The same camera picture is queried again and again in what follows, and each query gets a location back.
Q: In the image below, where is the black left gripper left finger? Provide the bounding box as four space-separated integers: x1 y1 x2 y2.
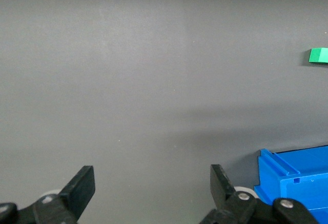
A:
0 165 96 224

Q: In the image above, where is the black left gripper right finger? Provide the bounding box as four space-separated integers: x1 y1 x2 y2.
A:
199 164 319 224

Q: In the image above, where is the small green cube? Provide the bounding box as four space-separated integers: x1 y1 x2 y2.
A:
308 47 328 64

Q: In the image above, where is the blue plastic storage bin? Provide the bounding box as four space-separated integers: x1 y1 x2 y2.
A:
253 146 328 224

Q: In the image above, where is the dark grey table mat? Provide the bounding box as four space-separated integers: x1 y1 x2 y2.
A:
0 0 328 224

